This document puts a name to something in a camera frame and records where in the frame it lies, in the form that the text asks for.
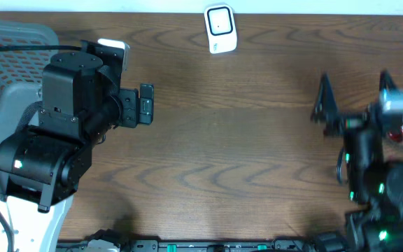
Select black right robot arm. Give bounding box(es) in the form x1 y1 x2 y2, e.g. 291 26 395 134
304 71 403 251

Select white barcode scanner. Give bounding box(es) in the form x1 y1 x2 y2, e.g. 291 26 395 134
204 4 238 54

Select dark grey plastic basket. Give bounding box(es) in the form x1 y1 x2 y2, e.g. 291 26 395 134
0 20 61 221

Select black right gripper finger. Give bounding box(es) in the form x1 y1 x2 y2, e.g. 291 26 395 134
379 70 397 90
311 73 339 123

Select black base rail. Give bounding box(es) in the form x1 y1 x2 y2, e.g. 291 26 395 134
55 238 348 252

